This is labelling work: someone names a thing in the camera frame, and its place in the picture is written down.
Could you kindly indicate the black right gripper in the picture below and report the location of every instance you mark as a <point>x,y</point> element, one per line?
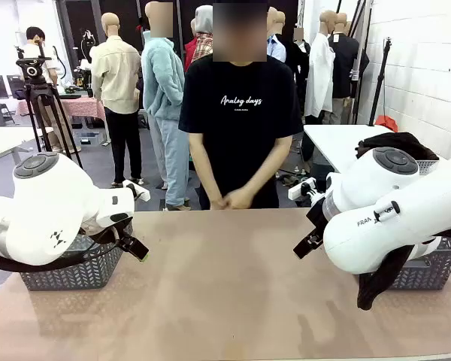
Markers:
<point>317,218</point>

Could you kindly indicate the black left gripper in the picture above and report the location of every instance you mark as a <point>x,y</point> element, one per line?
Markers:
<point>125,235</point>

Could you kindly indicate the person's right forearm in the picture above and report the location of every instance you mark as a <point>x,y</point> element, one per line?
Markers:
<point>204,165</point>

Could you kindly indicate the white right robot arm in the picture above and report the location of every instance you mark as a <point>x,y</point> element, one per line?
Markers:
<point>361,240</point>

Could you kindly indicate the person's left forearm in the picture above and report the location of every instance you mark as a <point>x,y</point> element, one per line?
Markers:
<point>270,161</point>

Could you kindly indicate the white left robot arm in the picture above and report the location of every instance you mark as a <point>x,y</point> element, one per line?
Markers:
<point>52,203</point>

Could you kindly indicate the person's left hand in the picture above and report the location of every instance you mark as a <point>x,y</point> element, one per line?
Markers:
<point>240,197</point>

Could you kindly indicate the person's right hand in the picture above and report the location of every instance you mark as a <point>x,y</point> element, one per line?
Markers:
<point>218,201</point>

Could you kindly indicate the grey plastic woven basket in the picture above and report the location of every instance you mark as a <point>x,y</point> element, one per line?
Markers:
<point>424,274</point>
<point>79,274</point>

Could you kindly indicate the large white table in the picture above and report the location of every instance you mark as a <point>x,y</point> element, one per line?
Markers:
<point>334,143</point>

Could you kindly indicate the person in black t-shirt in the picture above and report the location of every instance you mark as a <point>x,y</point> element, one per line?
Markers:
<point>240,131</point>

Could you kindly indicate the light grey mesh basket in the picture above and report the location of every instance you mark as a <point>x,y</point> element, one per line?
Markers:
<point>428,167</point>

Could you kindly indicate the red cloth object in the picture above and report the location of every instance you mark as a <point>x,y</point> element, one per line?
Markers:
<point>387,124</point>

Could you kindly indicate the table with pink cloth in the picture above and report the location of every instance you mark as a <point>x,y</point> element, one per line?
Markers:
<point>79,107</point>

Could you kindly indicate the mannequin in light blue fleece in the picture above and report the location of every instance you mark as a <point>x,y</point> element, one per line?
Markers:
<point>161,82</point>

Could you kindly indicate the mannequin in white shirt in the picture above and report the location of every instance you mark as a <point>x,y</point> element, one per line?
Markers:
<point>319,75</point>

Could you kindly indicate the small white table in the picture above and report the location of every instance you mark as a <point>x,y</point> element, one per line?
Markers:
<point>3,141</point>

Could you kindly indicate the mannequin in cream jacket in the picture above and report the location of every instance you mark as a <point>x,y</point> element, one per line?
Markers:
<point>116,75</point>

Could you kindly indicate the black light stand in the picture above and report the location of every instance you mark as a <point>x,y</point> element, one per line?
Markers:
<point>380,82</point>

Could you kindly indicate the mannequin in black coat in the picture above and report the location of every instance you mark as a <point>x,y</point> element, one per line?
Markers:
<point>297,64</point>

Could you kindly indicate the mannequin in black jacket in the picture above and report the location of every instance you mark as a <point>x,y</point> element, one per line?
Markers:
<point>344,64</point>

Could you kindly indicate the dark grey step stool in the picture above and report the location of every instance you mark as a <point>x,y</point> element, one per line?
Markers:
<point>0,111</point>

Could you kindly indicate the mannequin in pale blue shirt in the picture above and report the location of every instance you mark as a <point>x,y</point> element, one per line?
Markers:
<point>277,49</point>

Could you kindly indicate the mannequin in red top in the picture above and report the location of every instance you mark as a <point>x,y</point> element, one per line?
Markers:
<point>189,52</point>

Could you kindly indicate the masked person in white shirt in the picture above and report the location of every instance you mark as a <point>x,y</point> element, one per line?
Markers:
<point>50,62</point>

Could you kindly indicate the mannequin with plaid scarf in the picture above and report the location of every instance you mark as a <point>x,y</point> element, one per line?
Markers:
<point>203,47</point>

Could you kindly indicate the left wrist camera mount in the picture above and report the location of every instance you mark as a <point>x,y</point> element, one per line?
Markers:
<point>141,195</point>

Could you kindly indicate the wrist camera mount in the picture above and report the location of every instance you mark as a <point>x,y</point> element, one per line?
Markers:
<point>297,190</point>
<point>141,195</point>

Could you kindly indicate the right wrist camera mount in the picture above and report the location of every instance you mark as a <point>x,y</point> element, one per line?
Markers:
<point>297,190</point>

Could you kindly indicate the black camera tripod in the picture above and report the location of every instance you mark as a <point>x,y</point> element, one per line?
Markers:
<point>32,69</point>

